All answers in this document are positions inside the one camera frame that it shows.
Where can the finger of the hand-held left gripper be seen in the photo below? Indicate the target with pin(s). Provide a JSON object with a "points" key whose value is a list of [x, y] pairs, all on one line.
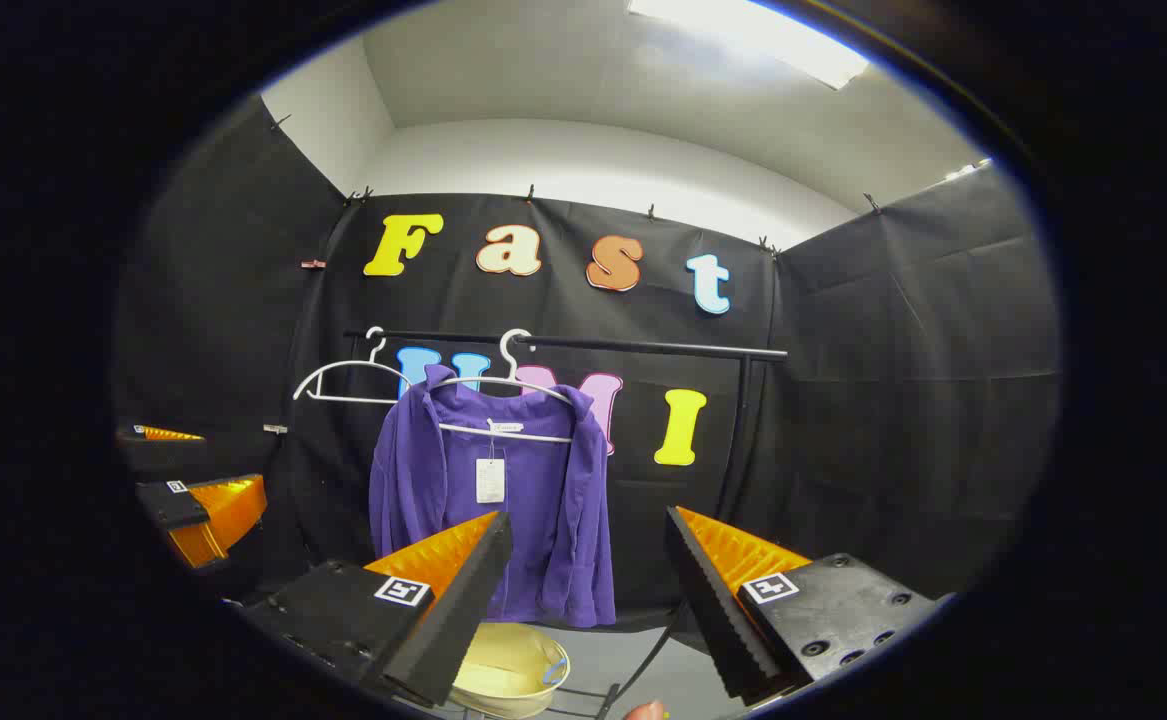
{"points": [[171, 434], [228, 510]]}

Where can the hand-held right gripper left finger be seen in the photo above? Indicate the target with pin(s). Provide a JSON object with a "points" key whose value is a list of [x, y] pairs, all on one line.
{"points": [[463, 610]]}

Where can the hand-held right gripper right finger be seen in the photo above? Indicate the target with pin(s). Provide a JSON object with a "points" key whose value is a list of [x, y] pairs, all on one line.
{"points": [[713, 610]]}

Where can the cream laundry hamper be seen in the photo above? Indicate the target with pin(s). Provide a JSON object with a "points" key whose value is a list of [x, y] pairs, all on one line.
{"points": [[503, 665]]}

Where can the purple knit jacket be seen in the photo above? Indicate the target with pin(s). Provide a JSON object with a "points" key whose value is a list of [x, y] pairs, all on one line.
{"points": [[543, 500]]}

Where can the white plastic hanger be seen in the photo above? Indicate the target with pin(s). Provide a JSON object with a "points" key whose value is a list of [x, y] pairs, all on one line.
{"points": [[376, 352], [513, 365]]}

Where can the black clothes rack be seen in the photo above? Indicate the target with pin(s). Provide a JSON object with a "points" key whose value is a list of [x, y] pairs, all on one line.
{"points": [[643, 346]]}

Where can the black backdrop cloth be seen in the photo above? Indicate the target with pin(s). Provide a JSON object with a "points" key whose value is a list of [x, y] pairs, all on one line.
{"points": [[893, 400]]}

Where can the row of black cloth clips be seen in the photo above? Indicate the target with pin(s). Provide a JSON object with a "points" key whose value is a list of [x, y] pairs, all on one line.
{"points": [[530, 192]]}

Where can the small ceiling light panel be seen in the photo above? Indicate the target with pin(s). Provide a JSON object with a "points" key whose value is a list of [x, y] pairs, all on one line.
{"points": [[968, 170]]}

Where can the large ceiling light panel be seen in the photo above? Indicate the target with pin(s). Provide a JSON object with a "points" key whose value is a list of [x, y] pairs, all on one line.
{"points": [[743, 30]]}

